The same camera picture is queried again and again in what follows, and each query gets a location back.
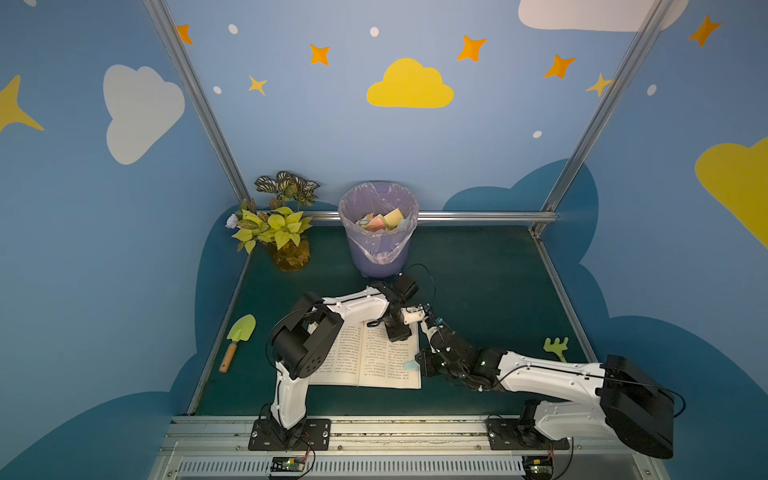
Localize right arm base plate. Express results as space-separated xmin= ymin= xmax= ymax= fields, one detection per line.
xmin=484 ymin=415 xmax=570 ymax=451

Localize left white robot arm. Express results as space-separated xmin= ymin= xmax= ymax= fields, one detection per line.
xmin=268 ymin=275 xmax=426 ymax=435

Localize right aluminium frame post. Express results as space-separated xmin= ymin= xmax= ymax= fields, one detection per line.
xmin=541 ymin=0 xmax=674 ymax=215

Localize left circuit board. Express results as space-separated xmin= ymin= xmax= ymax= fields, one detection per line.
xmin=269 ymin=456 xmax=306 ymax=476

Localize discarded sticky notes pile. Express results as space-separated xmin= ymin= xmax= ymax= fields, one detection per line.
xmin=356 ymin=208 xmax=405 ymax=232

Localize magazine book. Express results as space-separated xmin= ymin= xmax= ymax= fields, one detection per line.
xmin=309 ymin=323 xmax=421 ymax=390

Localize aluminium frame post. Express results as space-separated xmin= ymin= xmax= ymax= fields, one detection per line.
xmin=142 ymin=0 xmax=251 ymax=201
xmin=541 ymin=0 xmax=674 ymax=215

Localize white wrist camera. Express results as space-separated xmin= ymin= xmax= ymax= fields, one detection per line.
xmin=400 ymin=305 xmax=427 ymax=325
xmin=421 ymin=316 xmax=443 ymax=341

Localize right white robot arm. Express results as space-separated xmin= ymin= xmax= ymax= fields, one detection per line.
xmin=416 ymin=324 xmax=675 ymax=459

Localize right circuit board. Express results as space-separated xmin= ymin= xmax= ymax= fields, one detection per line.
xmin=522 ymin=456 xmax=554 ymax=480

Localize circuit board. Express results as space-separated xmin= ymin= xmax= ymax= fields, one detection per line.
xmin=522 ymin=456 xmax=554 ymax=480
xmin=269 ymin=456 xmax=306 ymax=476

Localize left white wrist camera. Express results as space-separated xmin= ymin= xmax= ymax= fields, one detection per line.
xmin=400 ymin=305 xmax=427 ymax=325

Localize aluminium frame back bar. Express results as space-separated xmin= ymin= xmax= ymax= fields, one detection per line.
xmin=302 ymin=209 xmax=559 ymax=226

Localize green toy shovel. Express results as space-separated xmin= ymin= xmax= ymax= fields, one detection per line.
xmin=218 ymin=314 xmax=257 ymax=373

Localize left aluminium frame post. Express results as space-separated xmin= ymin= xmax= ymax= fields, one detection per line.
xmin=142 ymin=0 xmax=251 ymax=201

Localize clear plastic bin liner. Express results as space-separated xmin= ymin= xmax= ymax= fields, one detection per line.
xmin=337 ymin=181 xmax=421 ymax=268

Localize potted green plant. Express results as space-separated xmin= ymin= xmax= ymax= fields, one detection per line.
xmin=225 ymin=171 xmax=319 ymax=272

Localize purple trash bin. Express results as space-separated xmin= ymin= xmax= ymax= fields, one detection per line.
xmin=340 ymin=182 xmax=420 ymax=280

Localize green toy rake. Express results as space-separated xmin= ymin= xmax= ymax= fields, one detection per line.
xmin=543 ymin=337 xmax=569 ymax=363

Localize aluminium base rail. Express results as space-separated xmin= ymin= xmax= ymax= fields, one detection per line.
xmin=149 ymin=415 xmax=669 ymax=479

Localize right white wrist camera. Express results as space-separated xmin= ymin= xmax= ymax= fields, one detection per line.
xmin=421 ymin=316 xmax=443 ymax=341

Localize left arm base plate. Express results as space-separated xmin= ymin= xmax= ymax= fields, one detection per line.
xmin=248 ymin=417 xmax=332 ymax=451

